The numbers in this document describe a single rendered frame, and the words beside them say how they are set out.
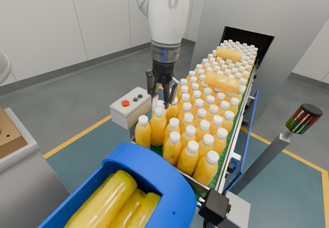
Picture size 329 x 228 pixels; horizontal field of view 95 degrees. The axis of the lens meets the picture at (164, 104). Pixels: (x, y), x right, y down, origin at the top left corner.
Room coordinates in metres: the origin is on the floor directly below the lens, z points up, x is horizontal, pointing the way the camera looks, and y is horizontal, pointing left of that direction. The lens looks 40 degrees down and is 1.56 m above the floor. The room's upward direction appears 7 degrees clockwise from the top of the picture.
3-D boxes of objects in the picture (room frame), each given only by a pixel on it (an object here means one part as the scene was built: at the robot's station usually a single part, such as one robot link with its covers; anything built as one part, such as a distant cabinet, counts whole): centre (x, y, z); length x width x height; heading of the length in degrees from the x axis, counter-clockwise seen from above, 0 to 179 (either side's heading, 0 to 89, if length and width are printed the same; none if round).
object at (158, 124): (0.47, 0.02, 1.02); 0.07 x 0.07 x 0.19
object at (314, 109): (0.43, -0.51, 1.18); 0.06 x 0.06 x 0.16
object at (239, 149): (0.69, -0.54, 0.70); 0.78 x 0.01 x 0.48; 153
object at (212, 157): (0.30, -0.19, 1.10); 0.04 x 0.04 x 0.02
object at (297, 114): (0.43, -0.51, 1.23); 0.06 x 0.06 x 0.04
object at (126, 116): (0.57, 0.15, 1.05); 0.20 x 0.10 x 0.10; 153
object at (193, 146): (0.33, -0.12, 1.10); 0.04 x 0.04 x 0.02
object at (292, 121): (0.43, -0.51, 1.18); 0.06 x 0.06 x 0.05
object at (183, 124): (0.48, -0.11, 1.00); 0.07 x 0.07 x 0.19
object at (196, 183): (0.32, -0.05, 0.96); 0.40 x 0.01 x 0.03; 63
